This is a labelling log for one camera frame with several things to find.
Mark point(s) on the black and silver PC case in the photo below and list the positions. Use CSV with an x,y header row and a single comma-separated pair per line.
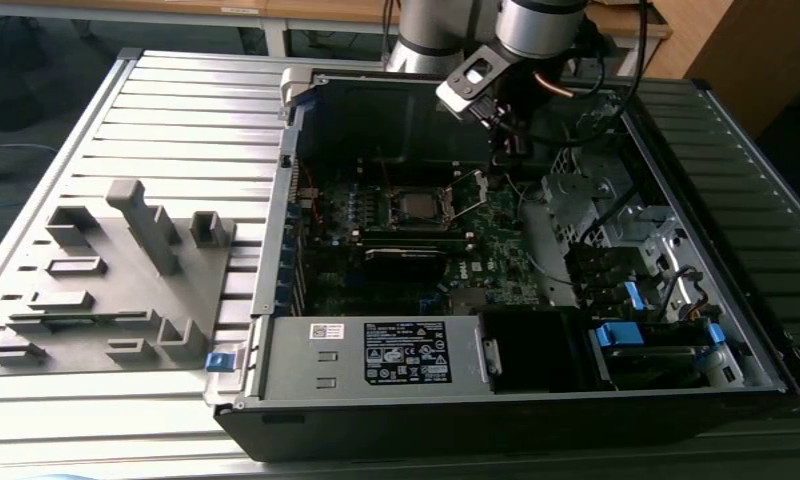
x,y
440,435

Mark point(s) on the CPU socket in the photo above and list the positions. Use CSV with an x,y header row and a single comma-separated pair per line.
x,y
395,207

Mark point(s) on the black RAM slot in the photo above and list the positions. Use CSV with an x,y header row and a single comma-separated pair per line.
x,y
414,242
380,233

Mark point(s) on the brown chipset heatsink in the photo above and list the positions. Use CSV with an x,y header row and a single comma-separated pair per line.
x,y
470,298

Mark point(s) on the wooden desk with white legs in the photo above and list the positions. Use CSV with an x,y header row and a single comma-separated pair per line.
x,y
657,31
107,6

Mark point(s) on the grey power supply unit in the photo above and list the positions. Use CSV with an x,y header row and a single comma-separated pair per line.
x,y
294,380

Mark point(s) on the blue card retainer strip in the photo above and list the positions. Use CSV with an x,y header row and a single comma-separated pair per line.
x,y
288,260

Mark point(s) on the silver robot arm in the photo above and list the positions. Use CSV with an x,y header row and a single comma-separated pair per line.
x,y
540,25

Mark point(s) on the green motherboard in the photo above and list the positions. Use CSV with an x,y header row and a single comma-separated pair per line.
x,y
500,250

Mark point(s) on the grey parts rack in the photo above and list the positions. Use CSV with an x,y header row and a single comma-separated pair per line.
x,y
127,300

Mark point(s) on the blue plastic case latch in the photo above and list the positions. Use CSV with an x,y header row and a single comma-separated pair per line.
x,y
219,362

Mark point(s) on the silver metal drive cage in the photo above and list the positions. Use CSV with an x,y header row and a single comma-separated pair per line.
x,y
574,192

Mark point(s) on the black plastic fan housing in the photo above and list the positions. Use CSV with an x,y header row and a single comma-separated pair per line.
x,y
534,350

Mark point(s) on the wooden cabinet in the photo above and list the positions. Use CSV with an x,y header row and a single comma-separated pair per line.
x,y
754,50

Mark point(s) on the grey plastic case latch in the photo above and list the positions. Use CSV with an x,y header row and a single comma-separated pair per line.
x,y
296,82

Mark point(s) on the narrow blue plastic clip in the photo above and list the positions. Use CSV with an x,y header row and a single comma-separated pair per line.
x,y
715,335
634,295

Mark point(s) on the silver CPU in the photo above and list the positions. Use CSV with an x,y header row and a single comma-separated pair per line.
x,y
422,206

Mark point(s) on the black hard disk drive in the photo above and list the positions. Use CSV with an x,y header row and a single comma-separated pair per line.
x,y
647,367

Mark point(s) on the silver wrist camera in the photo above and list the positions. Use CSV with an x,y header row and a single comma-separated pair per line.
x,y
470,82

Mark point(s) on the black graphics card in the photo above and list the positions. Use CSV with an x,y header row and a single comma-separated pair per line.
x,y
403,272

